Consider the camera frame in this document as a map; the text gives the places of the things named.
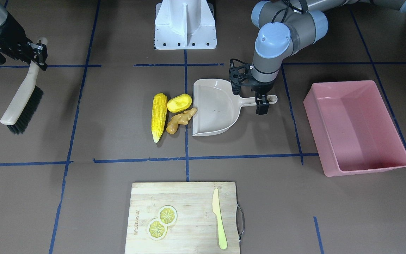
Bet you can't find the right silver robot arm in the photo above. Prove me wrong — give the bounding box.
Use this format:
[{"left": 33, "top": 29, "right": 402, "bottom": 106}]
[{"left": 0, "top": 3, "right": 48, "bottom": 71}]

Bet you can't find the bamboo cutting board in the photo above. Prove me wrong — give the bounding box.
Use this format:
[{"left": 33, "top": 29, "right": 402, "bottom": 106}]
[{"left": 124, "top": 182, "right": 240, "bottom": 254}]

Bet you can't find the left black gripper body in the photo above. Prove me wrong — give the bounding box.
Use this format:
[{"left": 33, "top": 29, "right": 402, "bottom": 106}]
[{"left": 249, "top": 79, "right": 275, "bottom": 97}]

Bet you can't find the pink plastic bin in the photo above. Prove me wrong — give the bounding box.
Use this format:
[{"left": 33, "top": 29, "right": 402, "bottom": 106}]
[{"left": 303, "top": 80, "right": 406, "bottom": 177}]

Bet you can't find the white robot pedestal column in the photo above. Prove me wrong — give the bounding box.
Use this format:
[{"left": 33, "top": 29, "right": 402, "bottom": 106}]
[{"left": 154, "top": 0, "right": 217, "bottom": 50}]

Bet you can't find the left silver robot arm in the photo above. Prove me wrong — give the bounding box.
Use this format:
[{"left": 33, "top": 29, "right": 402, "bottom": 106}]
[{"left": 246, "top": 0, "right": 356, "bottom": 115}]

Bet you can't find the yellow toy corn cob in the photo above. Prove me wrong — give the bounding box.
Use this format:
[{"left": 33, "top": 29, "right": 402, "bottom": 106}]
[{"left": 151, "top": 93, "right": 168, "bottom": 143}]

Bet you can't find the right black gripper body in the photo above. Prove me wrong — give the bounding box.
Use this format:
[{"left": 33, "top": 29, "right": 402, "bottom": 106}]
[{"left": 0, "top": 14, "right": 34, "bottom": 65}]

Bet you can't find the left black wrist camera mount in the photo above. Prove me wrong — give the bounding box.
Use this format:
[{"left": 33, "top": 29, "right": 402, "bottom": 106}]
[{"left": 229, "top": 58, "right": 255, "bottom": 95}]

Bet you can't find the yellow plastic toy knife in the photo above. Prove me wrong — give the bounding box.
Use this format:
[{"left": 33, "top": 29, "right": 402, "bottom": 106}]
[{"left": 212, "top": 188, "right": 228, "bottom": 250}]

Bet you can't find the near lemon slice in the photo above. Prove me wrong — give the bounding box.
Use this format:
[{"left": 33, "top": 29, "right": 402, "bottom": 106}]
[{"left": 147, "top": 218, "right": 168, "bottom": 241}]

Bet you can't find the brown toy ginger root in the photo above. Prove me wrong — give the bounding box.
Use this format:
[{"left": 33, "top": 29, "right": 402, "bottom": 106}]
[{"left": 166, "top": 107, "right": 198, "bottom": 134}]

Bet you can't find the beige hand brush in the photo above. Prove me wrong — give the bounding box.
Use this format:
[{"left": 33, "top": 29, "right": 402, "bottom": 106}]
[{"left": 0, "top": 36, "right": 48, "bottom": 135}]

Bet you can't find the beige plastic dustpan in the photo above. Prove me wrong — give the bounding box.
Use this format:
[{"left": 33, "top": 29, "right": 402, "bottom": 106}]
[{"left": 192, "top": 79, "right": 278, "bottom": 137}]

